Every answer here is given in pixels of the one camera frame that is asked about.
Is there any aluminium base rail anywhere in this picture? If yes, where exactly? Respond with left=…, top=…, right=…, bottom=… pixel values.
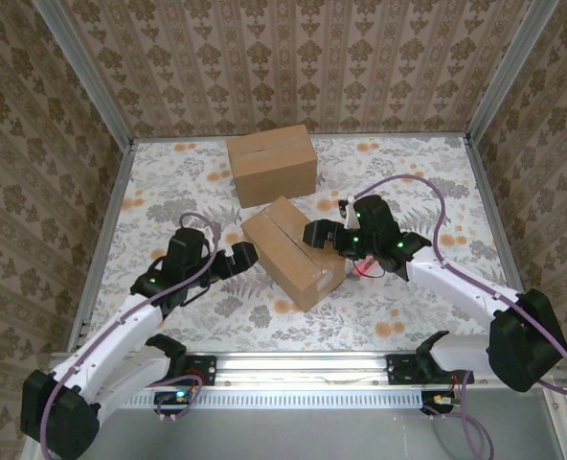
left=48, top=352, right=567, bottom=390

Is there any aluminium frame post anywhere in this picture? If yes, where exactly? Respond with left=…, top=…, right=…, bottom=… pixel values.
left=465, top=0, right=565, bottom=145
left=36, top=0, right=136, bottom=148

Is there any pink utility knife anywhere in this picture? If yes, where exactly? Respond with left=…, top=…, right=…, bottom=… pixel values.
left=350, top=256, right=379, bottom=283

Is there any aluminium side rail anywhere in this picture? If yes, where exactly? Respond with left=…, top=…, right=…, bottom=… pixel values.
left=67, top=141, right=139, bottom=354
left=464, top=136, right=543, bottom=339

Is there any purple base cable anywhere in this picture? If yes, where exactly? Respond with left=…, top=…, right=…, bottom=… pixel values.
left=426, top=371, right=498, bottom=460

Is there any black controller board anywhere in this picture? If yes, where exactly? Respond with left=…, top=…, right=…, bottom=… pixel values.
left=420, top=390, right=460, bottom=414
left=153, top=390, right=193, bottom=408

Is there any white slotted cable duct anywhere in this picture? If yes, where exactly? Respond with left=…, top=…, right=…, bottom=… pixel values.
left=120, top=386, right=457, bottom=409

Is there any cardboard express box with label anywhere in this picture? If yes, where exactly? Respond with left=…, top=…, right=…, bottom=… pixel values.
left=240, top=195, right=348, bottom=313

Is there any plain cardboard express box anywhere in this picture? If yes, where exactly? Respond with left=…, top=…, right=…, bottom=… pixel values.
left=225, top=124, right=320, bottom=210

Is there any aluminium rear rail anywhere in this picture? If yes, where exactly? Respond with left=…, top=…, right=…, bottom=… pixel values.
left=129, top=131, right=474, bottom=144

